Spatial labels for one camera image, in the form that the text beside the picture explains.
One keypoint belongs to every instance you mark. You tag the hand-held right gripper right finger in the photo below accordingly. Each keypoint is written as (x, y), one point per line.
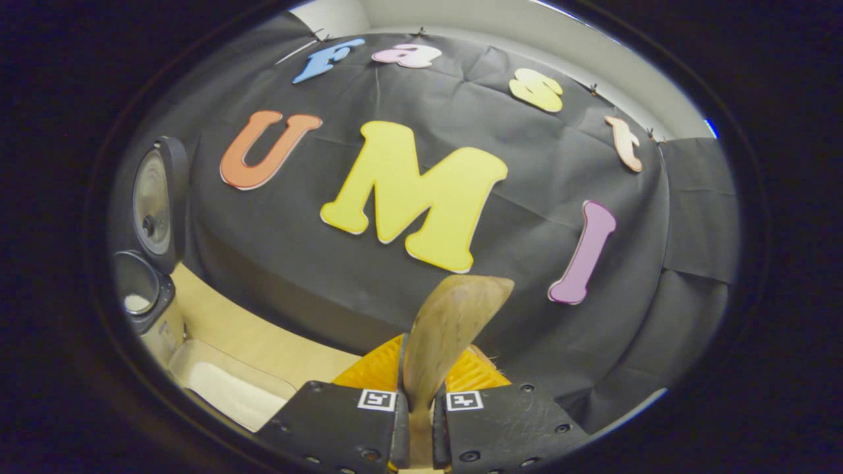
(514, 424)

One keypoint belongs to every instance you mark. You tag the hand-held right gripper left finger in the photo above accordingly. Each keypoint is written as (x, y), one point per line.
(329, 424)

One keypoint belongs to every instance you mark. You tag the white rice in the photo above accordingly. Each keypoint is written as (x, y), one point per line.
(237, 395)

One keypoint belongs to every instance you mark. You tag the wooden spoon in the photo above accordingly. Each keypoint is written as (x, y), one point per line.
(448, 322)

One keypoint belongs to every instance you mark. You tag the small white rice portion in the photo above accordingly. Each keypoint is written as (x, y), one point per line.
(136, 303)

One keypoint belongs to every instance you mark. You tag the black and silver rice cooker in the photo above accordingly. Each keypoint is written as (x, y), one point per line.
(155, 204)

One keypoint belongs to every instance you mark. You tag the clear glass container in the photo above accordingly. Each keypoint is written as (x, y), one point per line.
(191, 352)

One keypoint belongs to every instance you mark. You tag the black backdrop cloth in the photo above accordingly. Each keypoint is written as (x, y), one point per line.
(527, 164)

